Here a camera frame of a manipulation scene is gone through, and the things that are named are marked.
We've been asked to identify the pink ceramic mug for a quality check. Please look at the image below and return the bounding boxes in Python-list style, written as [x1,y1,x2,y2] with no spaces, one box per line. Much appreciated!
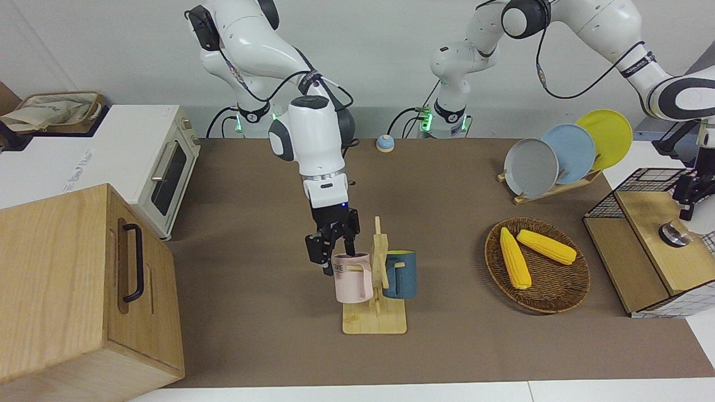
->
[332,252,374,305]

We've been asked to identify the black cabinet handle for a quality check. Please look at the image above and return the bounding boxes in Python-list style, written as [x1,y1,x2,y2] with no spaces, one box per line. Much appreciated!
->
[121,223,145,304]

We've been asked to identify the black left base cable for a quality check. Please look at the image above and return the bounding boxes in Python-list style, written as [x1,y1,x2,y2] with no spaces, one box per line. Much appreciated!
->
[387,106,431,139]

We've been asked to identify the brown storage tray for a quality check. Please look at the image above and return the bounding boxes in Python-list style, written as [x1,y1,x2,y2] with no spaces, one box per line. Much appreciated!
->
[0,90,107,135]

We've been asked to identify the yellow plate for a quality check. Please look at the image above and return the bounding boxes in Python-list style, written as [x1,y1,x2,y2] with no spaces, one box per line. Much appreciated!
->
[575,109,634,172]

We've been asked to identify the black stand pole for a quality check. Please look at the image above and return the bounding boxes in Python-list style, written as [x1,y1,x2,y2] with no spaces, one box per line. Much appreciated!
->
[652,119,700,157]

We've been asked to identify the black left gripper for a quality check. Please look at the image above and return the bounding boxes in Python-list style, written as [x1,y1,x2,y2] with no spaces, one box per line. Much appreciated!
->
[673,131,715,223]

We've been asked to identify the grey plate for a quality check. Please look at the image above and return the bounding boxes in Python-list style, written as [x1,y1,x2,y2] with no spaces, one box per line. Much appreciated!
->
[503,138,560,200]

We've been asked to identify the black right base cable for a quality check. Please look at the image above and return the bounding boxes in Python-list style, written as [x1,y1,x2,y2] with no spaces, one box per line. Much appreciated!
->
[206,106,239,139]

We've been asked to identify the brown table mat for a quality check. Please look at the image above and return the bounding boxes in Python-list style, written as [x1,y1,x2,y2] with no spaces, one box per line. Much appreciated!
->
[164,137,715,389]

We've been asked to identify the white toaster oven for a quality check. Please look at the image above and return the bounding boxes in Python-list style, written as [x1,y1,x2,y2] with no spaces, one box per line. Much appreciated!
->
[0,104,202,242]

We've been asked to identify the black base cable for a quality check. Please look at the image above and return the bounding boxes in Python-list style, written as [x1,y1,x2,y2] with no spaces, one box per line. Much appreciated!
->
[387,106,431,139]
[206,106,239,139]

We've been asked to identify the brown wicker basket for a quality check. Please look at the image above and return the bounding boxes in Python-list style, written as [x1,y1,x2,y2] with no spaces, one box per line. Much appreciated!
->
[484,217,592,315]

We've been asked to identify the yellow corn cob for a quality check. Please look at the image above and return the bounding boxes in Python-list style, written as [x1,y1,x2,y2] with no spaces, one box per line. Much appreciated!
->
[499,227,533,290]
[516,229,578,266]

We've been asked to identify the black wire rack wooden shelves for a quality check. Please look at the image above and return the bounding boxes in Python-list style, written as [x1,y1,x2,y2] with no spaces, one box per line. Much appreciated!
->
[582,167,715,319]

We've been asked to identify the wooden cabinet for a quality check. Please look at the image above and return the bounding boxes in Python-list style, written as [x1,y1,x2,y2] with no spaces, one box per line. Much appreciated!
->
[0,183,186,402]

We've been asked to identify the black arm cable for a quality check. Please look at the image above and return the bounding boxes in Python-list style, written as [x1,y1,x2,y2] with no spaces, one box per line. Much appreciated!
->
[535,10,650,101]
[217,47,361,151]

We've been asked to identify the beige cloth bag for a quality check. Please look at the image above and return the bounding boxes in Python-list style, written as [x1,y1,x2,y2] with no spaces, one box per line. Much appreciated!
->
[0,94,93,133]

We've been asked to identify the light blue plate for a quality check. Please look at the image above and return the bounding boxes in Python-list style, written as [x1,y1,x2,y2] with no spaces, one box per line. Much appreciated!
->
[540,123,597,185]

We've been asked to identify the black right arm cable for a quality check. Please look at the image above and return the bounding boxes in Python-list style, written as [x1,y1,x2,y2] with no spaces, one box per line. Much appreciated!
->
[217,47,361,151]

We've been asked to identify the dark blue ceramic mug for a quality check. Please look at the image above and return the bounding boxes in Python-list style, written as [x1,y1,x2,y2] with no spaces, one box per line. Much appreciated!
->
[382,249,418,299]

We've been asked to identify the silver oven door handle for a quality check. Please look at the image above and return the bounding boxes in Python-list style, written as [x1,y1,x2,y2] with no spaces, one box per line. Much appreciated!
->
[150,140,180,183]

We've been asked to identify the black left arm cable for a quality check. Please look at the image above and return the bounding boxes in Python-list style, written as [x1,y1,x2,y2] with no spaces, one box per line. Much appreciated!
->
[535,10,650,101]

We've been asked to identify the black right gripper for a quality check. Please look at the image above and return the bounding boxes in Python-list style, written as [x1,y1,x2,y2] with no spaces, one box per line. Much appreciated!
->
[305,202,361,277]

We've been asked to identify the white cup steel base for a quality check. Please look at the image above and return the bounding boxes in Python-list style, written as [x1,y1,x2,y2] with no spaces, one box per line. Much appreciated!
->
[659,212,715,248]

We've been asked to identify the wooden mug tree stand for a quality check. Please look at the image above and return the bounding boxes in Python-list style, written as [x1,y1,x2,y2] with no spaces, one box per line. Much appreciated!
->
[341,216,408,336]

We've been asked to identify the wooden plate rack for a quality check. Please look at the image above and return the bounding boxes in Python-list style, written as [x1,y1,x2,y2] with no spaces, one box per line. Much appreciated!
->
[497,167,603,206]

